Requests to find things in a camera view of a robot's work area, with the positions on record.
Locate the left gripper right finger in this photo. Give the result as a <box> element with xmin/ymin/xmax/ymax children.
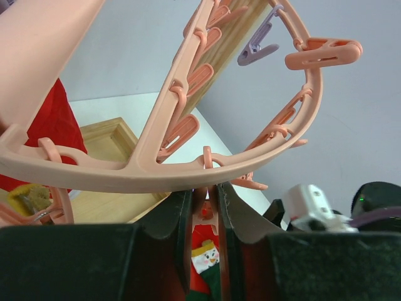
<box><xmin>217</xmin><ymin>182</ymin><xmax>400</xmax><ymax>300</ymax></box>

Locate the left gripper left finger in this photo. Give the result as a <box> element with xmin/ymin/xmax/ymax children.
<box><xmin>1</xmin><ymin>191</ymin><xmax>192</xmax><ymax>300</ymax></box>

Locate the pink clip now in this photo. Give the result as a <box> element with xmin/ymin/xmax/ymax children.
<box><xmin>192</xmin><ymin>185</ymin><xmax>219</xmax><ymax>236</ymax></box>

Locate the pink round clip hanger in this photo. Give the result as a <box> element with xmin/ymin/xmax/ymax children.
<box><xmin>1</xmin><ymin>1</ymin><xmax>363</xmax><ymax>226</ymax></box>

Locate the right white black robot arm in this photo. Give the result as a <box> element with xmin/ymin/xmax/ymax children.
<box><xmin>263</xmin><ymin>181</ymin><xmax>400</xmax><ymax>233</ymax></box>

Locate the wooden hanger rack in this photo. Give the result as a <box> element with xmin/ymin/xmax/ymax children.
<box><xmin>68</xmin><ymin>0</ymin><xmax>273</xmax><ymax>225</ymax></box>

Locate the red sock on hanger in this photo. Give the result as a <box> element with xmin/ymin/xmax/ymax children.
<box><xmin>0</xmin><ymin>78</ymin><xmax>88</xmax><ymax>194</ymax></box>

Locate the red plastic tray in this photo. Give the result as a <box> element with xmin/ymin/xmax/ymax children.
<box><xmin>185</xmin><ymin>225</ymin><xmax>222</xmax><ymax>300</ymax></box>

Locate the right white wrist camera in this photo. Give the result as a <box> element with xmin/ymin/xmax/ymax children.
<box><xmin>281</xmin><ymin>184</ymin><xmax>358</xmax><ymax>233</ymax></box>

